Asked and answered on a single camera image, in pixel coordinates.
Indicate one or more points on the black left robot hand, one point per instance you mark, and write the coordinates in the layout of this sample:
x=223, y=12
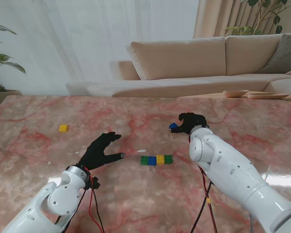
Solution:
x=97, y=155

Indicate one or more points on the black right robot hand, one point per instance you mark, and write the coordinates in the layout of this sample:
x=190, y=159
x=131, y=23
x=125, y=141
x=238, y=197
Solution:
x=192, y=121

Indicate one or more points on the blue toy brick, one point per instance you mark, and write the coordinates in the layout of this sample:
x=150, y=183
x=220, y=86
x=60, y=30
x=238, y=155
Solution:
x=173, y=126
x=152, y=160

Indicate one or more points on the yellow toy brick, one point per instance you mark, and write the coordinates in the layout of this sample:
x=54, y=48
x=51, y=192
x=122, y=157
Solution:
x=63, y=128
x=160, y=159

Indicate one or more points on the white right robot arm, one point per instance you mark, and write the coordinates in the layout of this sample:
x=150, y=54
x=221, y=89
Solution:
x=220, y=157

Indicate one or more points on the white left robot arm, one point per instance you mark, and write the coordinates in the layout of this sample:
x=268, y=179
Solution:
x=60, y=199

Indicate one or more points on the wooden bowl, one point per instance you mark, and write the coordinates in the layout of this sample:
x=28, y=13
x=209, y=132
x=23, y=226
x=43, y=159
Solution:
x=235, y=93

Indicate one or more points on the beige sofa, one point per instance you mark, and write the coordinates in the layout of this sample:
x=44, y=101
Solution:
x=179, y=58

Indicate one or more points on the shallow wooden plate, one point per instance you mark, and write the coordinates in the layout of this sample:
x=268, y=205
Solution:
x=266, y=96

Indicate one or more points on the beige curtain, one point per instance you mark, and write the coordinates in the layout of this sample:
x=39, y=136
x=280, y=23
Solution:
x=208, y=19

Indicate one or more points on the grey plant pot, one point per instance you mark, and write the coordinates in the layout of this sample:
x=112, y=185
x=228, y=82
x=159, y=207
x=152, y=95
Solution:
x=2, y=97

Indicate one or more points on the grey cushion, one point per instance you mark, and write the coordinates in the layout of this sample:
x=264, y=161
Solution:
x=283, y=55

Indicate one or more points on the white sheer curtain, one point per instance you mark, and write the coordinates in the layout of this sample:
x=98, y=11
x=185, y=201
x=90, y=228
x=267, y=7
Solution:
x=87, y=36

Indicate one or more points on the tall leafy tree plant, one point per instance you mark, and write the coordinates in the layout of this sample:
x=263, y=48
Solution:
x=279, y=29

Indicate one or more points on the green leafy potted plant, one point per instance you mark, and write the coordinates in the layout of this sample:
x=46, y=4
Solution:
x=4, y=57

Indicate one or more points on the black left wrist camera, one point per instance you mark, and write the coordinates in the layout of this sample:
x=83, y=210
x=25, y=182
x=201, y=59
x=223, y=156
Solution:
x=94, y=183

